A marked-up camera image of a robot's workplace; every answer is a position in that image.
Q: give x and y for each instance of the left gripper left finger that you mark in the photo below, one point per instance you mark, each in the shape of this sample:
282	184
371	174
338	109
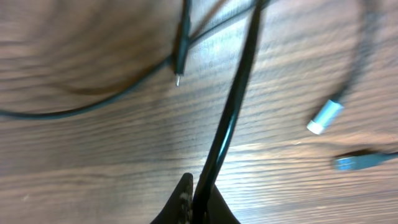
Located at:
178	209

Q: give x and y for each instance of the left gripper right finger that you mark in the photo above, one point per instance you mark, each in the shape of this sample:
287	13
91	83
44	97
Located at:
218	211

